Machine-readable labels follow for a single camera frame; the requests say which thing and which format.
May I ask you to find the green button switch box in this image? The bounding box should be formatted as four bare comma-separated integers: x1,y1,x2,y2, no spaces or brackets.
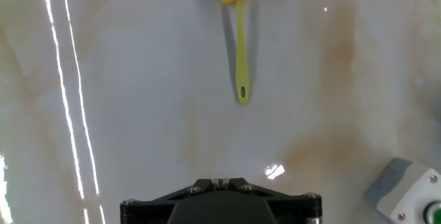
363,157,441,224

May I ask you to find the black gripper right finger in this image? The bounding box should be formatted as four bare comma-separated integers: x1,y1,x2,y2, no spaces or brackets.
221,177,323,224

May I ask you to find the glossy marble pattern mat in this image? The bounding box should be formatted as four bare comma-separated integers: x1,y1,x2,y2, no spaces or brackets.
0,0,441,224

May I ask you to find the yellow sponge brush green handle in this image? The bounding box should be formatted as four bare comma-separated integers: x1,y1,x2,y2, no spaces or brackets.
217,0,259,105

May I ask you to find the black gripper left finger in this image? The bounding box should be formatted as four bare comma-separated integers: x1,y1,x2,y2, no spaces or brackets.
119,178,222,224

